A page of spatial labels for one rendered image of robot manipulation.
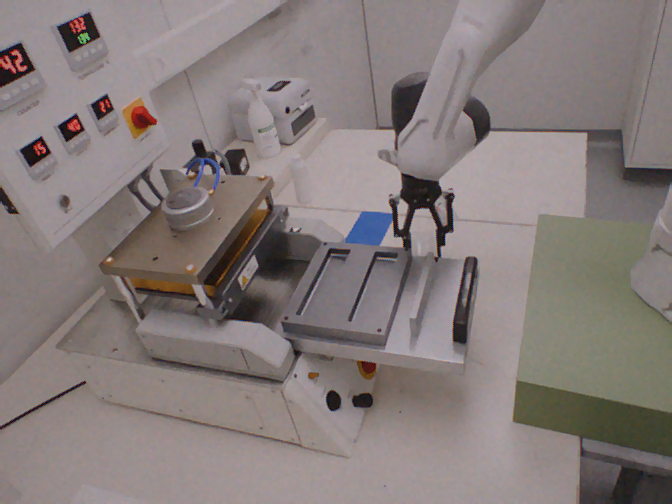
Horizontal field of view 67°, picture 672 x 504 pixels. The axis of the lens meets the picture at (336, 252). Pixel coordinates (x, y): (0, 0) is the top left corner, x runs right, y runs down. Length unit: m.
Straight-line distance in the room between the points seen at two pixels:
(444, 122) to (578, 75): 2.38
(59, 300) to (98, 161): 0.60
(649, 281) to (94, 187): 0.92
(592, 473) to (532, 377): 0.94
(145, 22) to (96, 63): 0.73
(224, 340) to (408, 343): 0.27
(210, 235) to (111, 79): 0.31
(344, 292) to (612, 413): 0.44
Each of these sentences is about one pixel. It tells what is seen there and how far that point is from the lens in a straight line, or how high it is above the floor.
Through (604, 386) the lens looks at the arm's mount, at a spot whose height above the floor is 0.86.
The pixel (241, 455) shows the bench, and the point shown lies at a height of 0.75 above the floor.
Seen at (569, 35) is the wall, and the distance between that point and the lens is 3.07.
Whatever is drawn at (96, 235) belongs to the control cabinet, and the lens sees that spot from 0.97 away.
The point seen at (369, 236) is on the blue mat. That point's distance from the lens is 1.32.
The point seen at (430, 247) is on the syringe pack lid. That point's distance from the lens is 1.17.
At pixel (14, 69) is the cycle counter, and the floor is 1.39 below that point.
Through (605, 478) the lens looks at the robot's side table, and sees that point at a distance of 1.77.
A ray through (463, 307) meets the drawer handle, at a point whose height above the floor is 1.01.
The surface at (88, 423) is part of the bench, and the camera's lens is 1.15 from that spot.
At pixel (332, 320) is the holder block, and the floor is 1.00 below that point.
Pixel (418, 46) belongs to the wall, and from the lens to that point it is 3.17.
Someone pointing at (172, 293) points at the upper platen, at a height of 1.03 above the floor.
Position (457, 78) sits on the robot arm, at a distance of 0.76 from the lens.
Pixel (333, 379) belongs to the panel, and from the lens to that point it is 0.88.
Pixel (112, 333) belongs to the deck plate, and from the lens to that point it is 1.01.
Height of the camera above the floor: 1.54
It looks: 38 degrees down
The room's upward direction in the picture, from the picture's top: 12 degrees counter-clockwise
